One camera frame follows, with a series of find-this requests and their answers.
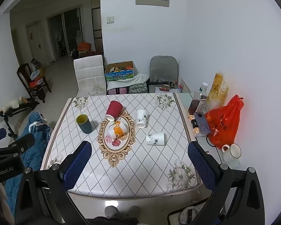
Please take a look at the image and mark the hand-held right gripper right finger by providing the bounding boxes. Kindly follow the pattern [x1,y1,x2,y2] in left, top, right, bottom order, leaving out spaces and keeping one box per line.
[187,141,265,225]

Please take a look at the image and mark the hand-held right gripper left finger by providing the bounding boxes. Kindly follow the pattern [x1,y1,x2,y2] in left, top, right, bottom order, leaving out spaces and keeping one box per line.
[14,141,93,225]

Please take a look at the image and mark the red paper cup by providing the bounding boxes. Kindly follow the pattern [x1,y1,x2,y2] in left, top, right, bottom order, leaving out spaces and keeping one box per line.
[105,100,123,122]

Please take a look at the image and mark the teal cup with yellow inside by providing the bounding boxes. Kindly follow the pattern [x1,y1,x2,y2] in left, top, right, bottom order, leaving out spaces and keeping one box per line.
[75,114,92,134]

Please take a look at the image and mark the orange and white paper cup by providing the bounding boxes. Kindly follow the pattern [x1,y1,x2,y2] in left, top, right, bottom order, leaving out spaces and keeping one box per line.
[107,121,128,139]

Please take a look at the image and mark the white cup with bamboo print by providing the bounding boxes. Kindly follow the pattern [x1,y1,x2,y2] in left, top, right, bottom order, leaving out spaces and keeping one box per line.
[136,109,148,128]
[146,133,165,146]

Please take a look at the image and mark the blue blanket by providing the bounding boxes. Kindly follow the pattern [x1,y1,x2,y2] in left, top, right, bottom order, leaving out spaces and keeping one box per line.
[3,111,52,216]

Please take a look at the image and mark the black folding stand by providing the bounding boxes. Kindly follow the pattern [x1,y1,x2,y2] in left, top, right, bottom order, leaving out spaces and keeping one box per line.
[0,97,40,139]

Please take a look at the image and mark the white enamel mug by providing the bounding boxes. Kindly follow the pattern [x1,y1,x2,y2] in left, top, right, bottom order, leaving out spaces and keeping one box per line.
[222,143,241,165]

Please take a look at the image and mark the pale cloth bundle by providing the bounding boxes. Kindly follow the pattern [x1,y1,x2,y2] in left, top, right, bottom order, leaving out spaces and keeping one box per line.
[2,96,28,112]

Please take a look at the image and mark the white box under phone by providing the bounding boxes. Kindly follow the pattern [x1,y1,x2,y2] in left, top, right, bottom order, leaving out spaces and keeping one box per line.
[189,115,210,137]

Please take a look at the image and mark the purple smartphone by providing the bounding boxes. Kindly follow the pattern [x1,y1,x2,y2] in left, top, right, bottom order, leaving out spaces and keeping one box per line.
[193,112,211,134]

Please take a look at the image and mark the orange plastic bag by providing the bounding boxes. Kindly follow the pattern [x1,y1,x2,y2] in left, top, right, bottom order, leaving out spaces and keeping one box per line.
[204,95,244,150]

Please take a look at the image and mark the round white device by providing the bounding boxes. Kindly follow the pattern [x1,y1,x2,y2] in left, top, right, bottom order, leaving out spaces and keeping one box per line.
[180,206,199,224]

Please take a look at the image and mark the grey slipper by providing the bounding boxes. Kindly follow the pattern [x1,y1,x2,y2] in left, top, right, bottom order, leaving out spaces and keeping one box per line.
[128,206,141,217]
[105,205,120,218]

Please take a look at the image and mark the white diamond pattern tablecloth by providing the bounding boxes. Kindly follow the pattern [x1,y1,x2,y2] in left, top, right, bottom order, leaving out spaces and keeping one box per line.
[41,92,203,198]

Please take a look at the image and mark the brown liquid bottle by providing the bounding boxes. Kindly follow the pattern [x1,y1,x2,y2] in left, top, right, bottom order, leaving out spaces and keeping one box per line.
[188,91,202,115]

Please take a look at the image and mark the clothes pile on chair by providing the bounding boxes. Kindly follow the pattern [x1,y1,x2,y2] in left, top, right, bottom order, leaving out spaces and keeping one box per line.
[29,69,46,87]

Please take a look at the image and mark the dark wooden chair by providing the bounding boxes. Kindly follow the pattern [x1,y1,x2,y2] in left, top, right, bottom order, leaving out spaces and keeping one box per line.
[17,63,52,103]

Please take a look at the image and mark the person's dark trouser leg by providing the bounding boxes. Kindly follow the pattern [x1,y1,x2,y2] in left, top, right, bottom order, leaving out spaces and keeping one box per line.
[85,217,138,225]

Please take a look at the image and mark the yellow snack bag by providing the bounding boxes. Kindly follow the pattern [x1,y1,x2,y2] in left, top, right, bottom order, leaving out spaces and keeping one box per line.
[206,73,229,113]

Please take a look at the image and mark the flat cardboard piece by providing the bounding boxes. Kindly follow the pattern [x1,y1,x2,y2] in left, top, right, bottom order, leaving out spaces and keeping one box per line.
[179,78,191,93]

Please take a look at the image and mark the pink suitcase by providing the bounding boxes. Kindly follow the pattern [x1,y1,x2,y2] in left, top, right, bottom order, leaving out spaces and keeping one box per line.
[107,87,128,96]

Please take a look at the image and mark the white padded chair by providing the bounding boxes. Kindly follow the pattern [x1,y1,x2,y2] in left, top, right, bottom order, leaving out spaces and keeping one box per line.
[73,55,107,96]

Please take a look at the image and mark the black and white patterned bag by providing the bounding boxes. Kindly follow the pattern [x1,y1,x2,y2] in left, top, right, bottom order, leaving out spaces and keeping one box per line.
[128,82,149,94]

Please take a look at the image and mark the cardboard box with blue print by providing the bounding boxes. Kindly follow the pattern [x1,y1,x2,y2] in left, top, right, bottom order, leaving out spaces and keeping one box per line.
[105,61,134,82]

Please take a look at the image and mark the wooden door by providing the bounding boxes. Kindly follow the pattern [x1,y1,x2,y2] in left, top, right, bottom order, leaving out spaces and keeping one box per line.
[26,21,47,67]

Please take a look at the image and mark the white cloth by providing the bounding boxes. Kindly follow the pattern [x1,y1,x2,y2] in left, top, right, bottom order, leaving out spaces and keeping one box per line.
[107,74,150,89]

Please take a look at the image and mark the grey cushioned chair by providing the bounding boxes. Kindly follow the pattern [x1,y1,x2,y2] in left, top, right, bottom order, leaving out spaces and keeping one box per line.
[149,56,179,94]

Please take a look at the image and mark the glass sliding door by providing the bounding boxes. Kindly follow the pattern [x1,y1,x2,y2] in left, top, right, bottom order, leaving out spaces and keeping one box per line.
[47,7,82,62]

